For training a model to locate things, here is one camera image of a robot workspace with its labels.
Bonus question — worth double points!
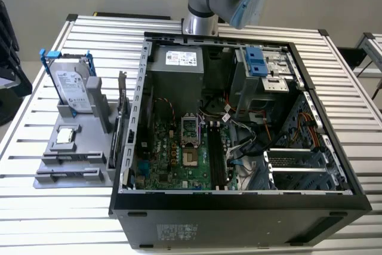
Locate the RAM stick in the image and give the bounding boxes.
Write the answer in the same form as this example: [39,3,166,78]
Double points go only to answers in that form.
[43,152,104,162]
[36,170,101,180]

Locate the black RAM slot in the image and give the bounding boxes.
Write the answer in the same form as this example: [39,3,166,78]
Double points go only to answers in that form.
[214,122,226,191]
[208,122,218,191]
[211,122,221,191]
[218,122,229,191]

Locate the grey power supply unit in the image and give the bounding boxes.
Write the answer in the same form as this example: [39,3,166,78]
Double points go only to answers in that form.
[148,44,204,112]

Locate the black case fan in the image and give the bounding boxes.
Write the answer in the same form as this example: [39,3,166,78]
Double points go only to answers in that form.
[142,86,156,136]

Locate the CPU socket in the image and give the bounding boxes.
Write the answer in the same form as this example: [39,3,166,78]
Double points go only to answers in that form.
[181,146,200,168]

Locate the green motherboard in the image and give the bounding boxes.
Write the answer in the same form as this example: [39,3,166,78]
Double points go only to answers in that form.
[134,114,239,191]

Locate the blue expansion slot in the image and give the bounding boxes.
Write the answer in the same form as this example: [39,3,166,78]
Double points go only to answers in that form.
[137,161,150,177]

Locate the blue plastic drive latch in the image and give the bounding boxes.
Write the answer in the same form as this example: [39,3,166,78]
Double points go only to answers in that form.
[246,47,267,77]

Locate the black graphics card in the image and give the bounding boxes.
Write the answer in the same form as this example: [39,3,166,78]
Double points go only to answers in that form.
[107,70,131,170]

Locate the silver optical drive bay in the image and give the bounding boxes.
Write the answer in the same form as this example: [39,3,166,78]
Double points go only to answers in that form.
[232,46,304,118]

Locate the grey parts rack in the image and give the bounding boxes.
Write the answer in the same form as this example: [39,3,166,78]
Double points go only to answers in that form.
[32,76,132,191]

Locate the black strip yellow end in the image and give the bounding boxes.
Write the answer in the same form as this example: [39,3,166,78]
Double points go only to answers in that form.
[92,11,171,20]

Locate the grey hard disk bay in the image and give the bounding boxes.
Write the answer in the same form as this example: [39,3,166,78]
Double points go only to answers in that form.
[262,148,341,191]

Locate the black open PC case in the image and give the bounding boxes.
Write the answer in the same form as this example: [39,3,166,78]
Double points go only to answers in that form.
[109,30,372,250]

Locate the hard disk in blue carrier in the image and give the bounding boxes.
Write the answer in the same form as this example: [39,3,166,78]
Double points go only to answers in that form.
[39,48,97,116]

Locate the silver CPU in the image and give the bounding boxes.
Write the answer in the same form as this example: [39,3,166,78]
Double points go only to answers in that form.
[56,127,75,145]

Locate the black office chair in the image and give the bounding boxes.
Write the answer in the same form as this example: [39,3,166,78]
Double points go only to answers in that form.
[0,0,33,127]

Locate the metal slat side table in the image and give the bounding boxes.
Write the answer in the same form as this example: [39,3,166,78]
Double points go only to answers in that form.
[353,32,382,78]

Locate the thin wire locking lever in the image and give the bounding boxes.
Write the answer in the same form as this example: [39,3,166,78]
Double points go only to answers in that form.
[196,116,203,148]

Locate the metal socket cover frame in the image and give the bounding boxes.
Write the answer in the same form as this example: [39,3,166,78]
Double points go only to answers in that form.
[180,112,201,148]

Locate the black cable bundle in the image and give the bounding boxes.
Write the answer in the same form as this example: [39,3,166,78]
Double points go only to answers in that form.
[232,131,287,160]

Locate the orange yellow power wires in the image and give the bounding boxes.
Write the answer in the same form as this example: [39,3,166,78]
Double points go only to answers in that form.
[294,111,326,152]

